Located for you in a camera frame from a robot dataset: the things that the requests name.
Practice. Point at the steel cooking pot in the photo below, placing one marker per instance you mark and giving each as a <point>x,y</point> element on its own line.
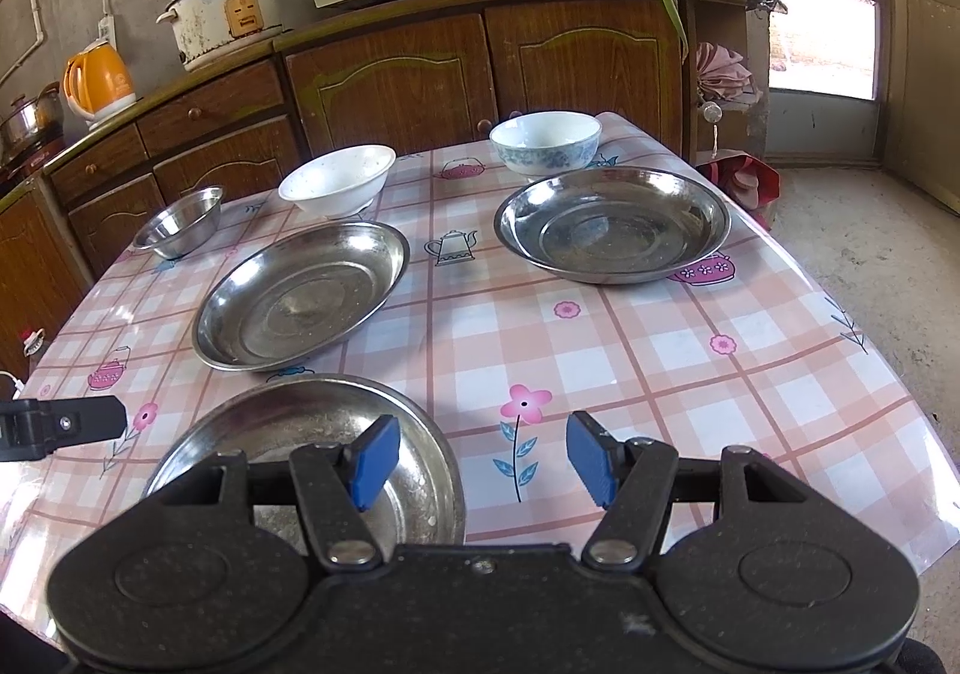
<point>30,119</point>

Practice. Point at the wooden cabinet with drawers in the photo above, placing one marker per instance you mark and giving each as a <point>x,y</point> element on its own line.
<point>210,119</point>

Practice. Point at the white bowl with blue pattern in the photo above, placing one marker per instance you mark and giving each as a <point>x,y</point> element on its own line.
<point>546,145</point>

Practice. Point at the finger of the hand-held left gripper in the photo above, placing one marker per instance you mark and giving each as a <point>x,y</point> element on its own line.
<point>82,423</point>

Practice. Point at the pink fabric bundle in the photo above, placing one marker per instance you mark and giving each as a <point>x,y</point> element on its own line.
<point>724,74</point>

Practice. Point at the metal-framed door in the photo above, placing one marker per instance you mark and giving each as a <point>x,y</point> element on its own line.
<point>922,44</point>

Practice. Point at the stainless steel plate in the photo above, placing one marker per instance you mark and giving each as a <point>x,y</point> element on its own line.
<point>611,228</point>
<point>300,299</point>

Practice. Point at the white power strip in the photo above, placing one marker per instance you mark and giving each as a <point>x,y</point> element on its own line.
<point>106,28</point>

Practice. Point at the red bag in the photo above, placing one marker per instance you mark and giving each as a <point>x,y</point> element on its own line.
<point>742,187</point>

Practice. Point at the small wooden stand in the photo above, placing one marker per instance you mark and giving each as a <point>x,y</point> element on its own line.
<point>720,44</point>

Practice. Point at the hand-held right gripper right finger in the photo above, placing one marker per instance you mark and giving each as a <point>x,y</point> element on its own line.
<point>592,460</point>

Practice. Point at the white rice cooker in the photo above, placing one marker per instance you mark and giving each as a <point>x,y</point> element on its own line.
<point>217,14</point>

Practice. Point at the orange electric kettle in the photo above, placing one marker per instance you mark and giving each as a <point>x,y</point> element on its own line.
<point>101,78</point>

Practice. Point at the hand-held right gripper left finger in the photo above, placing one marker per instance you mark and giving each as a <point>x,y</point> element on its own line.
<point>375,464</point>

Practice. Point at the white charger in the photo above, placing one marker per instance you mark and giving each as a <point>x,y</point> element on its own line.
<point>9,383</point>

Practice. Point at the wooden two-door cabinet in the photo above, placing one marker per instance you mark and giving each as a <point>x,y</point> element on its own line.
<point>465,74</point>

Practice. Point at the red-trimmed induction cooker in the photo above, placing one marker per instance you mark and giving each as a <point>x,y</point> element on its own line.
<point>30,166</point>

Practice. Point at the white wall pipe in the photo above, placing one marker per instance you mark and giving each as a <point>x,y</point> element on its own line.
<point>36,14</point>

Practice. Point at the cooking oil bottle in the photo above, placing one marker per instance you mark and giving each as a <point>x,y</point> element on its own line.
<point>33,341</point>

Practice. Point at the wooden single-door cabinet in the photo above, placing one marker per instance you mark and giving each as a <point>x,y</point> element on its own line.
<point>37,269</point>

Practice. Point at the small stainless steel bowl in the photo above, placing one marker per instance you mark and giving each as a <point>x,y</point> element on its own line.
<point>180,228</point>

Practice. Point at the white speckled bowl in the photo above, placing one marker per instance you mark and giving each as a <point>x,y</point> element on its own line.
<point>337,183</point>

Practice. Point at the pink checked tablecloth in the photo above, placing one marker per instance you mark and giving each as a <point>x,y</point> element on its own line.
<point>637,359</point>

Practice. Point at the large steel basin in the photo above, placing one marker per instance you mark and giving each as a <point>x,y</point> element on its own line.
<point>300,419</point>

